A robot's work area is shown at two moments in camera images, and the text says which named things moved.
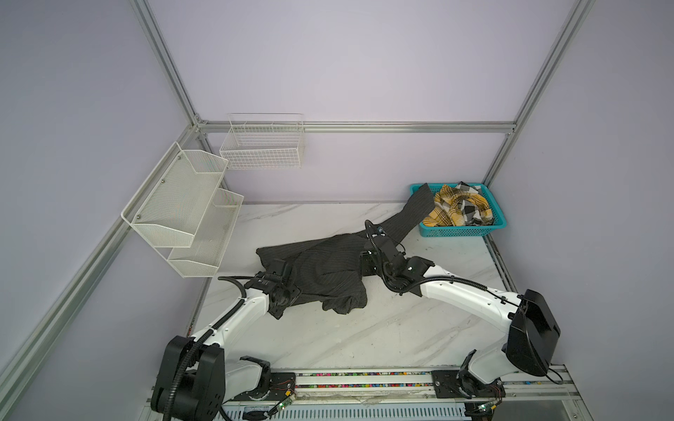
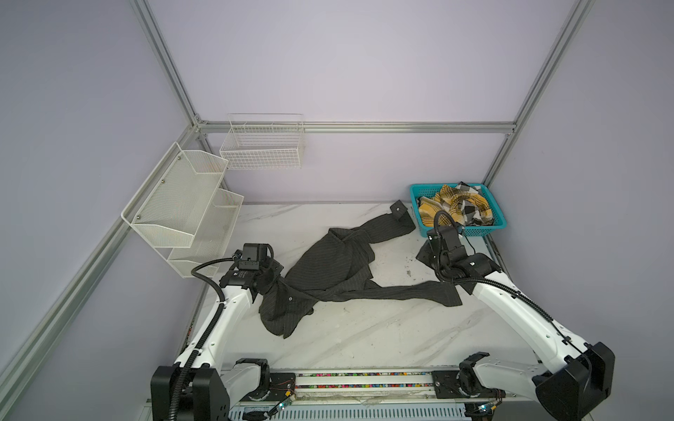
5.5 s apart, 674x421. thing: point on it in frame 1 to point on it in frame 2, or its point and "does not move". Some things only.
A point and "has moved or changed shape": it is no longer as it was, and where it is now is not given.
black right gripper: x=363 y=260 to x=421 y=254
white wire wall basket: x=264 y=141 does not move
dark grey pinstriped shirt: x=327 y=268 has moved or changed shape
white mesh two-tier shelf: x=181 y=210 does not move
